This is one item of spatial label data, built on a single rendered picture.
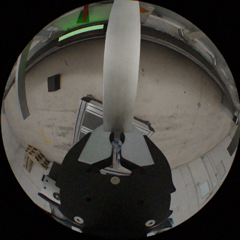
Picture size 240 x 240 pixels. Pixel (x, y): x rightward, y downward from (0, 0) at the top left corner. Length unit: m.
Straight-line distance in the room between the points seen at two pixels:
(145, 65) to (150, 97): 0.37
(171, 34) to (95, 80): 0.86
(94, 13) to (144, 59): 0.83
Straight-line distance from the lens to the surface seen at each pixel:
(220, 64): 0.52
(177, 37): 0.35
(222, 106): 2.63
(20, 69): 0.26
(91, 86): 1.00
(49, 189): 0.35
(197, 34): 0.33
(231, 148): 0.24
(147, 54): 1.01
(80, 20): 0.30
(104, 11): 0.27
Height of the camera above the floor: 0.93
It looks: 60 degrees down
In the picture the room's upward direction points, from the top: 180 degrees clockwise
